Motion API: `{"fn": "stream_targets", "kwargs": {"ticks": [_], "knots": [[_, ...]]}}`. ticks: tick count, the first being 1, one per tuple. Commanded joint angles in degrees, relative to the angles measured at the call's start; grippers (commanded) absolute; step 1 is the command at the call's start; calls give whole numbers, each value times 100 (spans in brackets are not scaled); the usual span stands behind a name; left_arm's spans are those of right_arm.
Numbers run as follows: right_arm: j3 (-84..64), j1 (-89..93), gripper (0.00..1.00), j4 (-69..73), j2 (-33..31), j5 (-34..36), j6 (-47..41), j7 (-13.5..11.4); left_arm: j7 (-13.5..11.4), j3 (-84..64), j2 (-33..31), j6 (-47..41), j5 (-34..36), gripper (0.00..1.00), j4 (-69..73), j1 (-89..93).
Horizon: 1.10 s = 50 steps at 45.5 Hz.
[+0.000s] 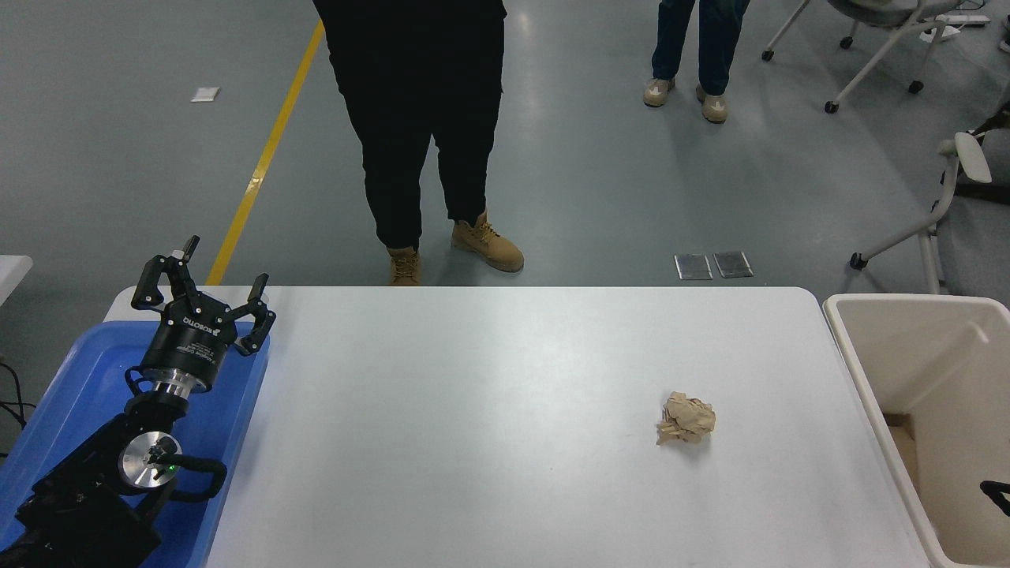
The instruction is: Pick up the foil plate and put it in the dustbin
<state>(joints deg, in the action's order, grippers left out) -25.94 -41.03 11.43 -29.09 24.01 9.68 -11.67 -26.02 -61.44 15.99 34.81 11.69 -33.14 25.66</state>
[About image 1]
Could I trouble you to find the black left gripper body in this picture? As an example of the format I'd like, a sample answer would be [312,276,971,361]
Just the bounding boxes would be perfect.
[142,293,238,391]

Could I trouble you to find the blue plastic tray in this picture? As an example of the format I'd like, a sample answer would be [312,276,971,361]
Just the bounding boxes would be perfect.
[0,319,271,568]

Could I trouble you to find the white side table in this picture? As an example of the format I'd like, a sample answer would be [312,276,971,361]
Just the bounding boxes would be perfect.
[0,255,35,307]

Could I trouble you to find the person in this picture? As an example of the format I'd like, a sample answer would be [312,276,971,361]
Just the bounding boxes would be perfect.
[312,0,526,286]
[642,0,751,125]

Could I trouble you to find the crumpled tan paper ball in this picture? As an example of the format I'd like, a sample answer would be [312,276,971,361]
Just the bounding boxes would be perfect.
[656,391,717,447]

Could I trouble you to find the white wheeled chair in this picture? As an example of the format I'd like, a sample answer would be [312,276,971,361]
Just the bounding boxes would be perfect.
[761,0,992,114]
[850,106,1010,297]

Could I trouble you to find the large pale bin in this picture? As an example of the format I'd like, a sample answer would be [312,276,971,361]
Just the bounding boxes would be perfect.
[823,294,1010,568]

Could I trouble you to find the black cable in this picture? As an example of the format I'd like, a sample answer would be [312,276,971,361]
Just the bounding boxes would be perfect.
[0,359,37,458]

